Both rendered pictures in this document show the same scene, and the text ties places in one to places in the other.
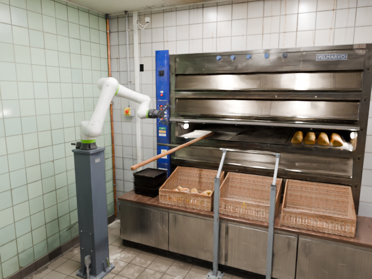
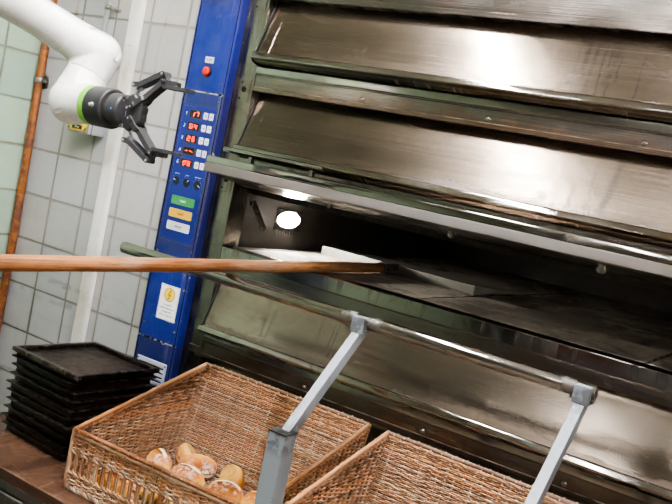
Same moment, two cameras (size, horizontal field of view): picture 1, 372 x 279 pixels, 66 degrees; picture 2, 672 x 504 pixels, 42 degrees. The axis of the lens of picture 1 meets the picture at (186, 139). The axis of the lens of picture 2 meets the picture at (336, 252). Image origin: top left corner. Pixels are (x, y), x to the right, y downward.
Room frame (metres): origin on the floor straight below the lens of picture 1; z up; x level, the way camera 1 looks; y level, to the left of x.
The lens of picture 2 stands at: (0.82, -0.51, 1.46)
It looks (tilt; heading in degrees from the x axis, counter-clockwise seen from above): 5 degrees down; 7
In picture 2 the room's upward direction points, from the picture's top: 12 degrees clockwise
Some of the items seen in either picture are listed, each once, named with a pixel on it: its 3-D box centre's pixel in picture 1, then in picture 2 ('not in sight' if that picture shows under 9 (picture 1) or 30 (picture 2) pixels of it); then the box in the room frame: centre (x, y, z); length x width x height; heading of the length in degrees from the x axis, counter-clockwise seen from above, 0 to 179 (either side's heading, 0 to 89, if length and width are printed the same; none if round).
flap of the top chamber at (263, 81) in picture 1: (256, 81); (575, 66); (2.89, -0.70, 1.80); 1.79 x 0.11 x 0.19; 66
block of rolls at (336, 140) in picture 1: (316, 138); not in sight; (3.05, -1.41, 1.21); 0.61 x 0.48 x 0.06; 156
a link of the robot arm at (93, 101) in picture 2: (153, 113); (107, 108); (2.74, 0.31, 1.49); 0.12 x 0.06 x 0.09; 156
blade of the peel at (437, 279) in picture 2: (218, 130); (419, 269); (3.70, -0.43, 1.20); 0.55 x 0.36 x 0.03; 66
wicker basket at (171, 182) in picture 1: (192, 186); (220, 454); (2.88, -0.07, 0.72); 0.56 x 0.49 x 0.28; 67
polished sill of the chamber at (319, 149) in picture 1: (254, 144); (516, 337); (2.91, -0.71, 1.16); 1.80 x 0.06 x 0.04; 66
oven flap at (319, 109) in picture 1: (255, 107); (549, 178); (2.89, -0.70, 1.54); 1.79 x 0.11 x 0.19; 66
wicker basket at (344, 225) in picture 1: (316, 205); not in sight; (2.39, -1.15, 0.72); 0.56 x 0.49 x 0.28; 67
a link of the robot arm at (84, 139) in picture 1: (88, 131); not in sight; (2.49, 0.86, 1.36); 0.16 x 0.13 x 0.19; 35
